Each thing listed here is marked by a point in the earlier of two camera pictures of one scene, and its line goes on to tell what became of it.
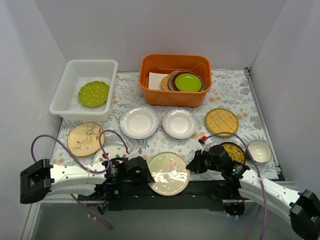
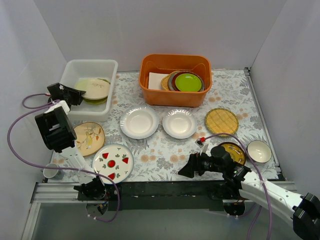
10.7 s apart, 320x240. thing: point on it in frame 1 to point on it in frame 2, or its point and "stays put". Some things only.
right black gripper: (198, 162) stays put
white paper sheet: (154, 81) stays put
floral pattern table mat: (229, 132) stays put
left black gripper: (141, 172) to (64, 92)
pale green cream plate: (170, 172) to (95, 88)
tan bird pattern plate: (83, 139) stays put
